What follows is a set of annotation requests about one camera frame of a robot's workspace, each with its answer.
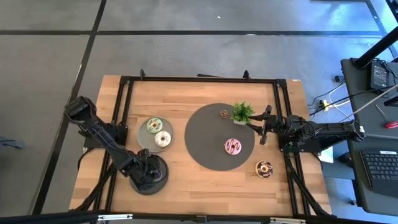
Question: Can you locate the mint iced donut chocolate drizzle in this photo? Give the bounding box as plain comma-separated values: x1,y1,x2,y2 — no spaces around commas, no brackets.
146,118,164,134

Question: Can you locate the grey round woven mat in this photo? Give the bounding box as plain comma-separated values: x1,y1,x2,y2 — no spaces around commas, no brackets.
184,103,256,172

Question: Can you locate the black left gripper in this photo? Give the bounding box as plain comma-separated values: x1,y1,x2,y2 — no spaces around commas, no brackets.
129,148,164,191

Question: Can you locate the black round pole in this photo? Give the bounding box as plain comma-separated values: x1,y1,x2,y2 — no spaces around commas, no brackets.
353,26,398,69

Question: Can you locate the black box device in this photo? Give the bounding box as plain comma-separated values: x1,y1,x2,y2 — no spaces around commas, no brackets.
369,61,391,91

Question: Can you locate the dark glazed donut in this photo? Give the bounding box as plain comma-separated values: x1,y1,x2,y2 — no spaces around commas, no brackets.
150,167,166,184

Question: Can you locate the red handled screwdriver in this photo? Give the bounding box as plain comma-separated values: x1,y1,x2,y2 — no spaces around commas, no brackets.
374,104,398,129

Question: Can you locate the grey bowl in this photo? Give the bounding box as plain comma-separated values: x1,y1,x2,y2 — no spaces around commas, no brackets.
128,154,170,196

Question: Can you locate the white cable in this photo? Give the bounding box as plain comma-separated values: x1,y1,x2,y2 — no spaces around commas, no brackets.
341,83,398,123

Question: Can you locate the dark grey side desk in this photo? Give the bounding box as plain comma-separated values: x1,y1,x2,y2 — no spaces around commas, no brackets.
340,57,398,217

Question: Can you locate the chocolate donut with sprinkles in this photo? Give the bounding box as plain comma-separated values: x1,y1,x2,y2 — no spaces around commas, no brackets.
254,160,274,179

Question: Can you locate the white iced donut chocolate drizzle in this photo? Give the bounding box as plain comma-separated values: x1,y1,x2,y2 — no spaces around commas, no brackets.
154,131,172,148

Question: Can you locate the black keyboard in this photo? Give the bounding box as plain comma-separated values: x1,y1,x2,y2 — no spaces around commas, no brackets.
360,150,398,197

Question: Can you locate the green plant in white pot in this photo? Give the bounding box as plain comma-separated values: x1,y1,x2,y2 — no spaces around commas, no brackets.
229,101,256,126

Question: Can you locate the pink iced donut chocolate drizzle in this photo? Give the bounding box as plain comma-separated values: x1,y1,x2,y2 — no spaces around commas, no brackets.
224,138,243,156

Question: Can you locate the black aluminium table frame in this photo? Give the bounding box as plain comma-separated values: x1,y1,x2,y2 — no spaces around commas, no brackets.
0,68,398,224

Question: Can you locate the light grey round plate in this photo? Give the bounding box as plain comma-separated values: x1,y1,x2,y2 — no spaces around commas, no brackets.
137,116,175,154

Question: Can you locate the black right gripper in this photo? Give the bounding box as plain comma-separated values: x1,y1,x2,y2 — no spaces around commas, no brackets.
248,105,283,146

